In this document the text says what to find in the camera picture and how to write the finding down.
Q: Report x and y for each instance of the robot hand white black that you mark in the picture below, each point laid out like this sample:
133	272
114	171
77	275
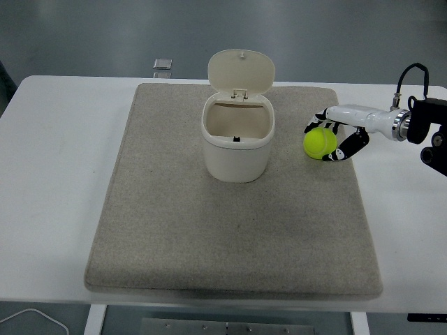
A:
363	117

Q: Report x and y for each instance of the yellow tennis ball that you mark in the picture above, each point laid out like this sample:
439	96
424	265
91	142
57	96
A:
317	143

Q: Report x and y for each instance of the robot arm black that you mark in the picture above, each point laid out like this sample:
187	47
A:
420	120

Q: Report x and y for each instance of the cream bin with flip lid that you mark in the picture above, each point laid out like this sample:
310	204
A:
237	157

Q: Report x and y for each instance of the beige grey fabric mat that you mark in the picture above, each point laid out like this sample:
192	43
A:
227	227

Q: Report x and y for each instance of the silver square floor plate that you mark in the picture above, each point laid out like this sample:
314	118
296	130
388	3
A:
163	63
162	74

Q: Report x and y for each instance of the white table leg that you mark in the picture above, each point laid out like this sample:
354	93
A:
94	321
359	324

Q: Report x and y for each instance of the black table control panel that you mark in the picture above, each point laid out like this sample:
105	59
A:
426	317

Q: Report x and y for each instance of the grey metal plate with screws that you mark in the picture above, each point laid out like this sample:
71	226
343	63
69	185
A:
227	328

